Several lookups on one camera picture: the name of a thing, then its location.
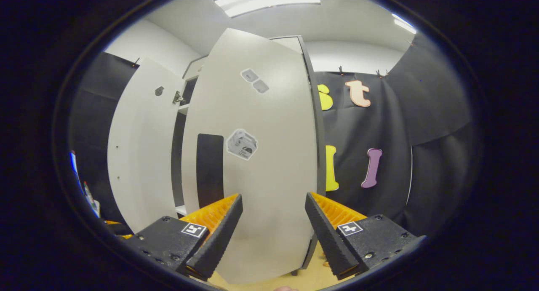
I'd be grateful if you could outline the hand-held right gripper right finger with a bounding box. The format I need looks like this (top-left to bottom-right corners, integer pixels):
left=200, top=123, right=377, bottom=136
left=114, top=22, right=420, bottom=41
left=304, top=192, right=426, bottom=281

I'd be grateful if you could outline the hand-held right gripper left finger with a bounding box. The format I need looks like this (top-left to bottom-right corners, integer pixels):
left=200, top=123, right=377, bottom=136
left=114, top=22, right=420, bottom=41
left=126, top=193, right=244, bottom=282

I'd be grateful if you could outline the white cabinet door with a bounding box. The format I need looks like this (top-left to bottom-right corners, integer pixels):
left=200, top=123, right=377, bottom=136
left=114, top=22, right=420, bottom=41
left=181, top=28, right=320, bottom=285
left=107, top=57, right=188, bottom=235

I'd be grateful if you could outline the white and grey cabinet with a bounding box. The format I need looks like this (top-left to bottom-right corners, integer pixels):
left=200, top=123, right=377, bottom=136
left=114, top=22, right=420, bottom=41
left=171, top=35, right=327, bottom=275

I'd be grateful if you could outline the colourful printed board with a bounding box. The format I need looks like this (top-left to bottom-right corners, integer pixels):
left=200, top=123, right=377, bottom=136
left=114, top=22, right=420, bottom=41
left=69, top=150, right=101, bottom=218

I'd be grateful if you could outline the black backdrop cloth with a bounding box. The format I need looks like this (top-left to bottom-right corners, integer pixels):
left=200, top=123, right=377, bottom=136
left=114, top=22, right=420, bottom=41
left=69, top=51, right=139, bottom=224
left=314, top=30, right=480, bottom=241

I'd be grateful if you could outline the ceiling light panel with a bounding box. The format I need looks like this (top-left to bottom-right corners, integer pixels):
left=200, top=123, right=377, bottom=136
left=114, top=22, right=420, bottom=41
left=215, top=0, right=321, bottom=18
left=392, top=13, right=417, bottom=35

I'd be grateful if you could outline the black door handle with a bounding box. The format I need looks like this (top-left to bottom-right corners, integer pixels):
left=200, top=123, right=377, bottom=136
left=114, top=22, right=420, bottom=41
left=197, top=134, right=224, bottom=209

